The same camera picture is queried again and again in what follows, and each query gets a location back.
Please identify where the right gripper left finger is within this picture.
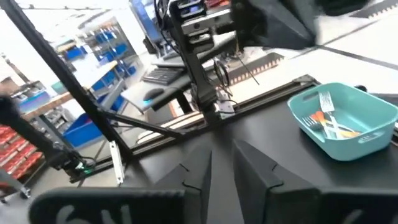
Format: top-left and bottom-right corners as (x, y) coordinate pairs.
(29, 148), (214, 224)

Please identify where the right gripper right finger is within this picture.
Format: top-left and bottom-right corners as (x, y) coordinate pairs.
(231, 138), (398, 224)

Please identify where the fork with red-orange handle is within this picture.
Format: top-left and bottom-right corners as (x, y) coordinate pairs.
(310, 110), (330, 139)

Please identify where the fork cluster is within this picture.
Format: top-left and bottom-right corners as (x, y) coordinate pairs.
(302, 116), (361, 139)

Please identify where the silver fork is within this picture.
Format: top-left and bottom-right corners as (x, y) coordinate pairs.
(318, 91), (343, 139)

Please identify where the black table mat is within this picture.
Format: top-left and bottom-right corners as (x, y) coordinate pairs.
(121, 93), (398, 224)

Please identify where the teal plastic bin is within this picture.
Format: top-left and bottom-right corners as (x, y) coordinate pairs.
(287, 82), (398, 162)

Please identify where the black glowing computer mouse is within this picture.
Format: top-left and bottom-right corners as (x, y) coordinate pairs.
(142, 87), (165, 103)

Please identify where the grey desk surface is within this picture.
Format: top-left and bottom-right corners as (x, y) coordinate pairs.
(120, 79), (200, 113)

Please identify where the black keyboard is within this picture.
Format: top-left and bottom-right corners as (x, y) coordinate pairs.
(141, 66), (187, 86)

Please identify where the large blue crate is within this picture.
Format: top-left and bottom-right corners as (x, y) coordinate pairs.
(62, 112), (109, 149)

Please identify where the blue storage bin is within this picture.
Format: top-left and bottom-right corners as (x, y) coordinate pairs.
(65, 46), (86, 62)
(95, 29), (118, 44)
(111, 43), (128, 57)

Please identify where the metal shelf rack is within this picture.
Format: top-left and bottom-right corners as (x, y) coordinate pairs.
(54, 18), (137, 94)

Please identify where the wooden workbench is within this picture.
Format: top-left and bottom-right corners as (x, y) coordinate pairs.
(18, 91), (75, 122)

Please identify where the black pole with green light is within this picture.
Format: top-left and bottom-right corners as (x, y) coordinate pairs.
(0, 95), (94, 184)

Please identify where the grey caster leg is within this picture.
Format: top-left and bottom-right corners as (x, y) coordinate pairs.
(0, 169), (32, 200)

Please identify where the monitor with blue screen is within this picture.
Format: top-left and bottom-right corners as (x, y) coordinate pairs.
(129, 0), (165, 44)

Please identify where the rack of red bins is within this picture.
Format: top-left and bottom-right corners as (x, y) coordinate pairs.
(0, 124), (44, 187)

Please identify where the white frame bracket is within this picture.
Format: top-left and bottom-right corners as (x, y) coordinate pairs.
(108, 140), (126, 185)

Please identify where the silver metal bracket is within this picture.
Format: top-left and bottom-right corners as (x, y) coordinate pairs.
(216, 99), (236, 121)

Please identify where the black aluminium table frame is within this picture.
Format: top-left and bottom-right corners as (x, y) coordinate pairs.
(70, 73), (321, 184)

